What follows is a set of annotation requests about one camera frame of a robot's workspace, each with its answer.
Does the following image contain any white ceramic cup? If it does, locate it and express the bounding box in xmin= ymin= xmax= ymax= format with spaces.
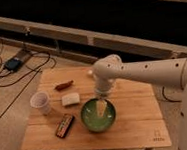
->
xmin=30 ymin=91 xmax=51 ymax=115

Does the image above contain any black floor cable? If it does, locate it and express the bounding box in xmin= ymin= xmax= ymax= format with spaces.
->
xmin=0 ymin=36 xmax=64 ymax=128

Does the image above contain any green ceramic bowl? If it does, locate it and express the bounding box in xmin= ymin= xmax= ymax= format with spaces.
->
xmin=80 ymin=98 xmax=116 ymax=133

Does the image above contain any blue power adapter box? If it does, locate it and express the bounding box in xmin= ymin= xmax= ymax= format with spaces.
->
xmin=3 ymin=58 xmax=21 ymax=72

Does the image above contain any black cable right side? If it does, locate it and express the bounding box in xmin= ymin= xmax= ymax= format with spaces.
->
xmin=161 ymin=84 xmax=182 ymax=104

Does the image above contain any brown sausage snack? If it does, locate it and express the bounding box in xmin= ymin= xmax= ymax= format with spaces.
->
xmin=55 ymin=81 xmax=74 ymax=91

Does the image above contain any dark candy bar packet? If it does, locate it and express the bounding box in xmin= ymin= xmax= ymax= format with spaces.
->
xmin=56 ymin=114 xmax=74 ymax=138

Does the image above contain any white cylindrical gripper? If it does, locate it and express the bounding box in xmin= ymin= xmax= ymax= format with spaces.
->
xmin=94 ymin=79 xmax=115 ymax=117

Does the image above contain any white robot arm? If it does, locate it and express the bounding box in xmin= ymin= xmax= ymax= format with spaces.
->
xmin=92 ymin=54 xmax=187 ymax=150

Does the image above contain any white sponge block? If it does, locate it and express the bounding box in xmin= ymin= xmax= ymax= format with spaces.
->
xmin=61 ymin=92 xmax=81 ymax=107

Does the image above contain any wooden folding table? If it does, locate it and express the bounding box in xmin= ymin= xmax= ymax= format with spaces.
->
xmin=12 ymin=55 xmax=173 ymax=150

